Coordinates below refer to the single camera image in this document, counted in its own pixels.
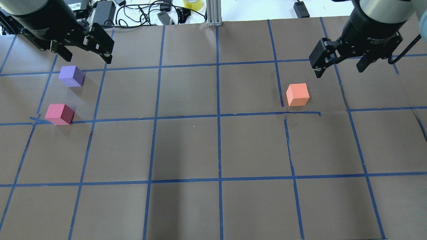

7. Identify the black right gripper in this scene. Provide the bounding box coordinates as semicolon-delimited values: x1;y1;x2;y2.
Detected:
309;7;402;78

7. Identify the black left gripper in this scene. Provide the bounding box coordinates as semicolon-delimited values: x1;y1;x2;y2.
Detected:
10;0;114;64

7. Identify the orange foam cube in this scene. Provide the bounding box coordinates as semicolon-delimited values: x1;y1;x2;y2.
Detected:
286;83;310;107

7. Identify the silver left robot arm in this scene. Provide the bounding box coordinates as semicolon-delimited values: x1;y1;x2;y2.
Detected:
1;0;114;64

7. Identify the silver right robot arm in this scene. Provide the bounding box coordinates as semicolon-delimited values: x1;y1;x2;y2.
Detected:
309;0;427;78

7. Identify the purple foam cube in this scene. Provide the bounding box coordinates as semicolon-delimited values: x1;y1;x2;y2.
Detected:
58;65;84;88

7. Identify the black power brick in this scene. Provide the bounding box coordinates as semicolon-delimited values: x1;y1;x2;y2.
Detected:
92;0;116;26

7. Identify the black power adapter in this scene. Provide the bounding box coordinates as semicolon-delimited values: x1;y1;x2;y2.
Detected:
293;0;310;18

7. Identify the red foam cube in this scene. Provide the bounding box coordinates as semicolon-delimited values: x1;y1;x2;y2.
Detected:
44;104;75;125

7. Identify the yellow tape roll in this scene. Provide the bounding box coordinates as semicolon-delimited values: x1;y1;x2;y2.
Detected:
183;0;203;11

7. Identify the black cable bundle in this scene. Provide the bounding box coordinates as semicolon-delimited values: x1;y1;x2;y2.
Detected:
115;0;205;29

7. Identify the aluminium frame post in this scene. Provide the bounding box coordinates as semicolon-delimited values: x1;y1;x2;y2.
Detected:
206;0;223;26

